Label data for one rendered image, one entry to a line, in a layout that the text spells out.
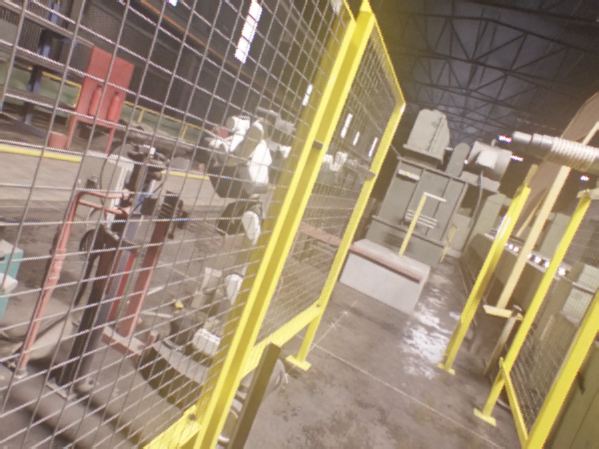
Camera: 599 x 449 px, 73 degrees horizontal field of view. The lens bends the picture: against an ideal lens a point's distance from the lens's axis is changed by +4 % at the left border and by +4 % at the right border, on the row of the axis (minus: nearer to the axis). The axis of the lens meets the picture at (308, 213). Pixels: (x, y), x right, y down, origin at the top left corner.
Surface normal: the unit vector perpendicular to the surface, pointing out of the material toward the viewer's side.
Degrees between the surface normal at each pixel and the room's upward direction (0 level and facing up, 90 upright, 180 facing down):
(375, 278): 90
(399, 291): 90
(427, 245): 90
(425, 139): 90
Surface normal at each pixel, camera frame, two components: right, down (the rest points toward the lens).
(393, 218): -0.33, 0.00
